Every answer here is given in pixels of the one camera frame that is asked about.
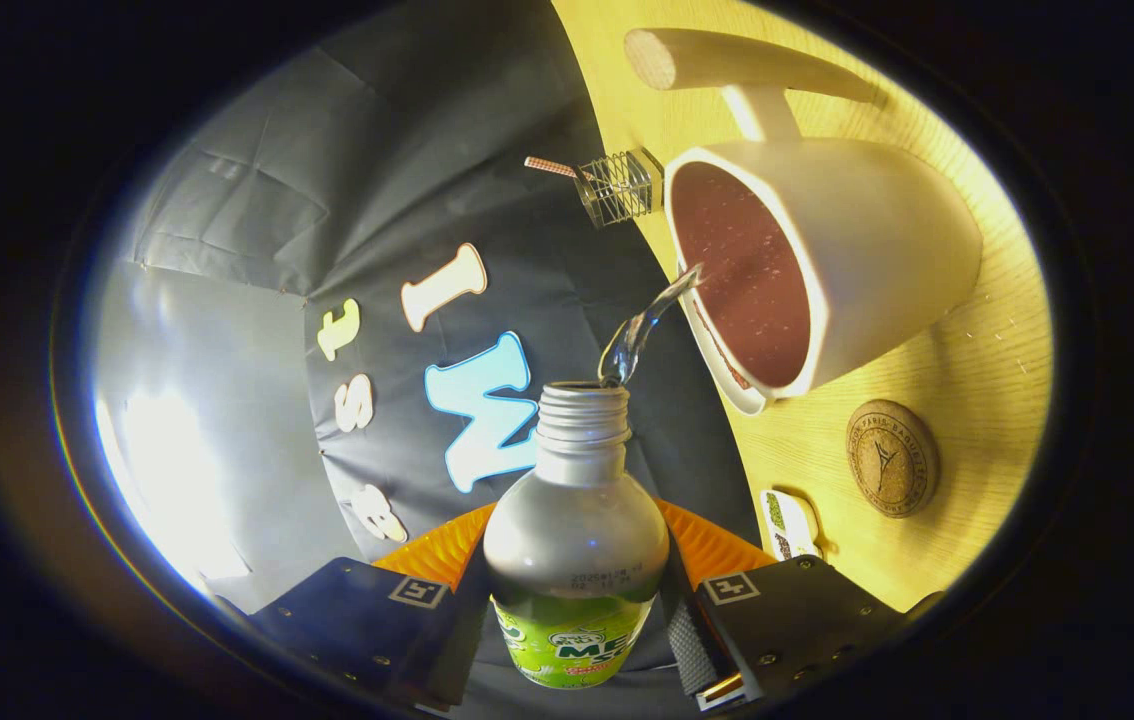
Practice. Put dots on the clear poured juice stream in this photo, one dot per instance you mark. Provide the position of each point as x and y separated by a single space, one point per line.
632 335

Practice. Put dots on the white round plate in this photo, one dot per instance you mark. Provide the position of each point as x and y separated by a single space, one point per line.
742 398

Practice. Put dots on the pink straw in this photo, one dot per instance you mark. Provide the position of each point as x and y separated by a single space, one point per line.
549 166

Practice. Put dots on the white divided dish of beans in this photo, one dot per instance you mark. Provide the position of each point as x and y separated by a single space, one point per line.
795 520

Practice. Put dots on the round cork coaster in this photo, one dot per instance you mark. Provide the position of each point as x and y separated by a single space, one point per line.
892 458

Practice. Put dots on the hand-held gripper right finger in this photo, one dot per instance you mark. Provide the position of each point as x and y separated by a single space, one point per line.
692 645

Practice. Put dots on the silver green juice bottle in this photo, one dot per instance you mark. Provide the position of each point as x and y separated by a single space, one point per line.
575 540

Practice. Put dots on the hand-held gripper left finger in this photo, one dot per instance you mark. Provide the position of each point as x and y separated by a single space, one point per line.
367 620

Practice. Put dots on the black backdrop cloth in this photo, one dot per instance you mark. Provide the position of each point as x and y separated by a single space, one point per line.
407 150

